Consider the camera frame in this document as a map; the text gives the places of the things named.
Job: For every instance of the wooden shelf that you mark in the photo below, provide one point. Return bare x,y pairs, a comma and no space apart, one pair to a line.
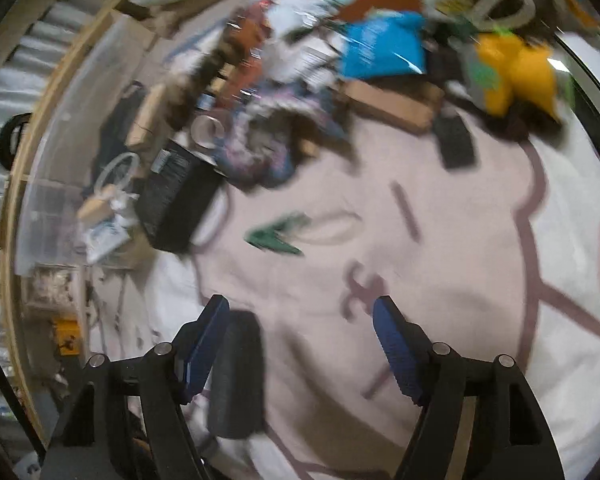
30,125

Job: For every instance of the brown cardboard piece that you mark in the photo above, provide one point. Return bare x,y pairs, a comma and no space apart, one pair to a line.
390,102

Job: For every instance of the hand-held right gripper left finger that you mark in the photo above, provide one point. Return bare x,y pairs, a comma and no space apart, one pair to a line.
205,350

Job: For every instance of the yellow plastic item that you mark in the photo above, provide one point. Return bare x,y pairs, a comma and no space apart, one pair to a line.
520,70

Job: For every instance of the black cardboard box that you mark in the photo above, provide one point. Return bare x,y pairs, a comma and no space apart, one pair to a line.
180,200

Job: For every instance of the clear container of cotton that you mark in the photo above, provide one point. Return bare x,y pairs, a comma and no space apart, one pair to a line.
52,285

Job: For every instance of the yellow box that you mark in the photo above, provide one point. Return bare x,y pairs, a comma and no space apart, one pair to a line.
66,337

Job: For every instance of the brown fur scrunchie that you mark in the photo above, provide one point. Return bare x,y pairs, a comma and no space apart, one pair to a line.
205,72

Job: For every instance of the grey curtain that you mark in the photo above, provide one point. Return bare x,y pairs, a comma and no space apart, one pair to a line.
10,80

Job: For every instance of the black cloth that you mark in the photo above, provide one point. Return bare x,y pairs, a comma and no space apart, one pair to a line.
112,130

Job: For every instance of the small black case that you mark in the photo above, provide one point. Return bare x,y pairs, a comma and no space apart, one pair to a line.
455,142

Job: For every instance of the purple crochet scrunchie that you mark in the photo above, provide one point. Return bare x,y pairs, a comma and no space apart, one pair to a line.
275,160

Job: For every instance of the green clip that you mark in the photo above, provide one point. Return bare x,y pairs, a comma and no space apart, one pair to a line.
272,239

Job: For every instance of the brown paper packet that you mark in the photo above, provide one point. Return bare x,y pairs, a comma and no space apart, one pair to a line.
147,115

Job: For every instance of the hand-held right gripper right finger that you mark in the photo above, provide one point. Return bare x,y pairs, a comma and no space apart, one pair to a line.
395,355

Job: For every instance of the white and blue packet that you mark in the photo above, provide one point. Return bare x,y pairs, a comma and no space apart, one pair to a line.
105,240

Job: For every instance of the clear plastic storage bin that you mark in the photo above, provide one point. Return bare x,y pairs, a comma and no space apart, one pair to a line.
70,125

